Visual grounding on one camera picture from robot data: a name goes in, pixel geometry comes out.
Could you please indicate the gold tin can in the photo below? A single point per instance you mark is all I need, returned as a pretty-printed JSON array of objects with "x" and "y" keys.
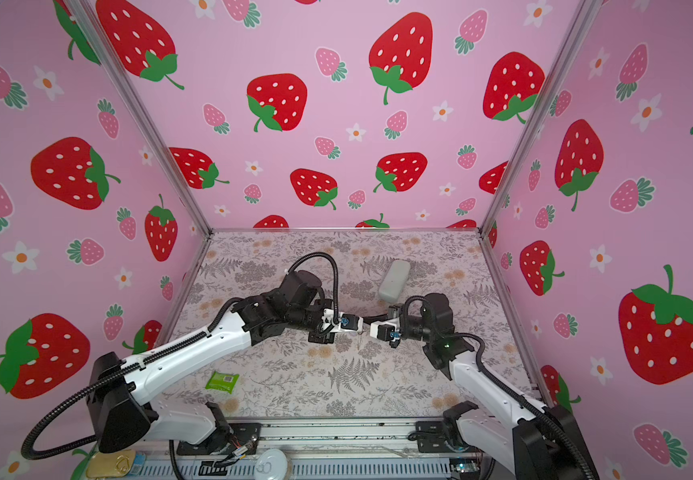
[{"x": 111, "y": 465}]

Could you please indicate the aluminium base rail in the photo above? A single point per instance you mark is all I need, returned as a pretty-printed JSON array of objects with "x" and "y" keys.
[{"x": 341, "y": 448}]

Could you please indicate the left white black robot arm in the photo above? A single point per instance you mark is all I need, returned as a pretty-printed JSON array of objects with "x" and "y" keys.
[{"x": 121, "y": 393}]

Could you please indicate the pale green glasses case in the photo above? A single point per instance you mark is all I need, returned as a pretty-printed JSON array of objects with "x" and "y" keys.
[{"x": 395, "y": 281}]

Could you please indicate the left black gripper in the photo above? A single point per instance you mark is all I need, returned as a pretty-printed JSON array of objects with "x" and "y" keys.
[{"x": 322, "y": 338}]

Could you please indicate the green snack packet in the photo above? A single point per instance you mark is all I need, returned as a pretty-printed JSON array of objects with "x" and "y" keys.
[{"x": 223, "y": 382}]

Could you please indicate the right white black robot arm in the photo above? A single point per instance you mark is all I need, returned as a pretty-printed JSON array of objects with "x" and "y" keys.
[{"x": 526, "y": 436}]

